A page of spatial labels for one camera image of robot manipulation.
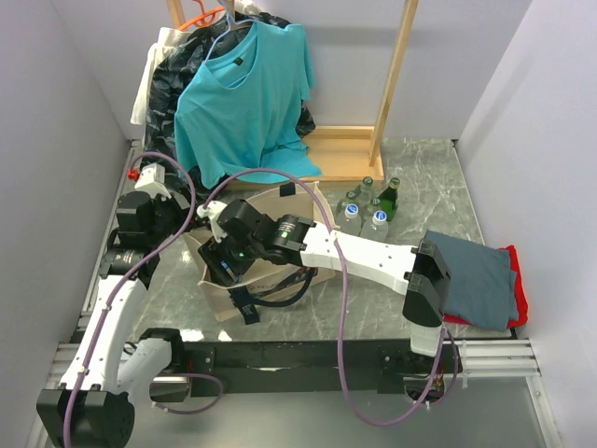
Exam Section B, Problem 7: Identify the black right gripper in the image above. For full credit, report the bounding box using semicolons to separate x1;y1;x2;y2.
198;231;262;289

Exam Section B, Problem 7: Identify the cream canvas tote bag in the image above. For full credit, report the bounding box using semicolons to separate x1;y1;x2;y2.
181;180;338;326

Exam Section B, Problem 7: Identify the blue-cap water bottle front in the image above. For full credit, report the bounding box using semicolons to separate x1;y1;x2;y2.
360;210;389;243

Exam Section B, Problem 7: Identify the green Perrier lemon bottle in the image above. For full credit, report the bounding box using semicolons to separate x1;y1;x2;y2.
378;177;400;222

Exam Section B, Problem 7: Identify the blue-cap water bottle labelled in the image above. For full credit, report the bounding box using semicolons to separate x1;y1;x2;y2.
220;261;235;277

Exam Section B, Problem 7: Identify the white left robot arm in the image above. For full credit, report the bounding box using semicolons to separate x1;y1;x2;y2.
36;190;197;447

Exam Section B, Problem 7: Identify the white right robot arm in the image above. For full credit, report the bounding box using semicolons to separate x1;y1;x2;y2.
197;200;451;371

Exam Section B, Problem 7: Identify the turquoise t-shirt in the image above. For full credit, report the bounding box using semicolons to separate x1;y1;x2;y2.
174;22;322;189

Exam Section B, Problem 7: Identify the wooden clothes rack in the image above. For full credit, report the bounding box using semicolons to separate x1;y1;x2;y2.
165;0;420;188

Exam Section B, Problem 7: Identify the dark leaf-print shirt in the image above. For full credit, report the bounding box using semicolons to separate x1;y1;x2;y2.
145;13;315;190

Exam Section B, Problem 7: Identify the cream hanging garment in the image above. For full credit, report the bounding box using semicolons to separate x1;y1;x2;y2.
130;27;191;126

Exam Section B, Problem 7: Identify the orange clothes hanger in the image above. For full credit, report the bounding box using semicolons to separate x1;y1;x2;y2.
177;0;225;31

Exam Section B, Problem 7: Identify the light blue clothes hanger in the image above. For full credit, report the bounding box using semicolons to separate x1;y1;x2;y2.
203;1;255;63

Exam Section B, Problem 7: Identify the folded grey-blue garment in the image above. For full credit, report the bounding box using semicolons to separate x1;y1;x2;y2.
424;231;519;331

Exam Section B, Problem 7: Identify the folded red garment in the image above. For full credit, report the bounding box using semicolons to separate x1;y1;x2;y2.
444;245;529;330

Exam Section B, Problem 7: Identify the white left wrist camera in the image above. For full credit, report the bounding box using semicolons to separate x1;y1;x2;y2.
127;163;172;199

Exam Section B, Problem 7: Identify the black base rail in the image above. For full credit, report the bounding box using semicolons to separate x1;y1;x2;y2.
162;339;433;394

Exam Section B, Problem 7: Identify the aluminium extrusion rail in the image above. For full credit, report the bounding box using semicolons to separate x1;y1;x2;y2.
456;339;541;378

